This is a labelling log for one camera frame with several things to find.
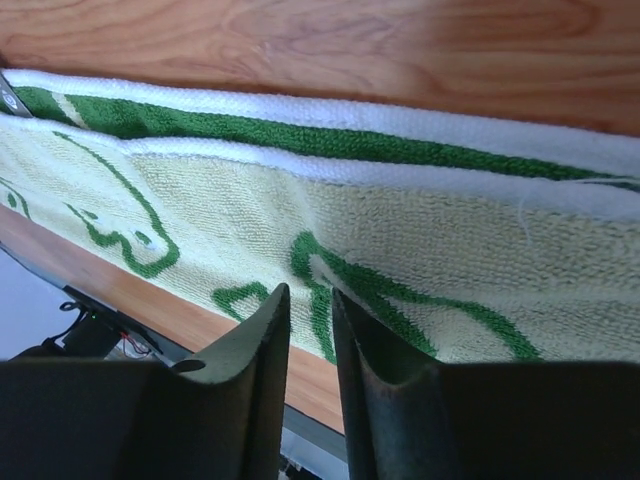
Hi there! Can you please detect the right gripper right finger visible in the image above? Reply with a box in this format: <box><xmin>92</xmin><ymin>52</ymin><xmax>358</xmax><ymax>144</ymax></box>
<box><xmin>332</xmin><ymin>292</ymin><xmax>639</xmax><ymax>479</ymax></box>

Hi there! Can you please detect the green patterned towel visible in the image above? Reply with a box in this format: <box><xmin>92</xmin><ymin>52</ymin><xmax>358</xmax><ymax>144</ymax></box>
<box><xmin>1</xmin><ymin>70</ymin><xmax>639</xmax><ymax>362</ymax></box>

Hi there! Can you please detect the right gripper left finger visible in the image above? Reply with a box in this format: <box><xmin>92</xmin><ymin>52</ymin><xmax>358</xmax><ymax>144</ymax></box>
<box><xmin>1</xmin><ymin>284</ymin><xmax>290</xmax><ymax>479</ymax></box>

